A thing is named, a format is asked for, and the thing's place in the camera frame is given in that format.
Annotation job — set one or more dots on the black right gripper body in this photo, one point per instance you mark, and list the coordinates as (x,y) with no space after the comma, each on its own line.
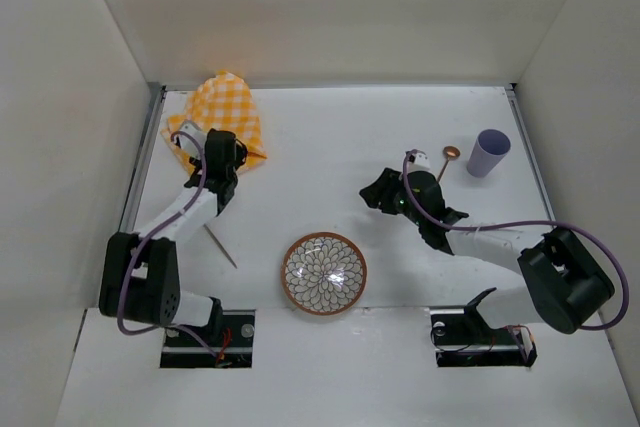
(385,192)

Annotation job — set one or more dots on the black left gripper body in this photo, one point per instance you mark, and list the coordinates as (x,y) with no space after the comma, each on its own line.
(236,151)

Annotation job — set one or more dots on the yellow white checkered cloth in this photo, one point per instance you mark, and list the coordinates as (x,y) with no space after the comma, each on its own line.
(223,102)

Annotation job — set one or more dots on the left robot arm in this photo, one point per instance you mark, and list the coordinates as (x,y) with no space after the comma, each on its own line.
(140,285)

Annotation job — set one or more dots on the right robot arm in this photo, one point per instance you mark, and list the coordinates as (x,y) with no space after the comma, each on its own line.
(563,284)

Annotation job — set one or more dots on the copper spoon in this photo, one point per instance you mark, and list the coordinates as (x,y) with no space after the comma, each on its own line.
(450,154)

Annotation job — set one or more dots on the lilac plastic cup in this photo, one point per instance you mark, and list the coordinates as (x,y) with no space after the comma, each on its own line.
(490,147)

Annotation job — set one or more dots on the copper fork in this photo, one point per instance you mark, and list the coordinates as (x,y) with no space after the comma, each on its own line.
(220,246)

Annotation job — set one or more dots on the patterned ceramic bowl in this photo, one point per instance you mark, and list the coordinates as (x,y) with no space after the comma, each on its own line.
(323,274)

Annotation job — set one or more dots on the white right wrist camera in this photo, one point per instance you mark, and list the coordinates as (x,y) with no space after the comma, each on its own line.
(418,161)

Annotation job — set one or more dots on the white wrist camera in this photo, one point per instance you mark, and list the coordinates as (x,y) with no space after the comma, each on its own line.
(190,139)
(418,161)

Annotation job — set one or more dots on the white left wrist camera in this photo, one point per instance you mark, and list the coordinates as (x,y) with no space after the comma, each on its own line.
(190,139)

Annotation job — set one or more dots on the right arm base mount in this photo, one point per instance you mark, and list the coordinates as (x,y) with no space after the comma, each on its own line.
(462,339)

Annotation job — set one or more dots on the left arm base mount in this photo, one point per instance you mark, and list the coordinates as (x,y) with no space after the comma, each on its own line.
(231,348)

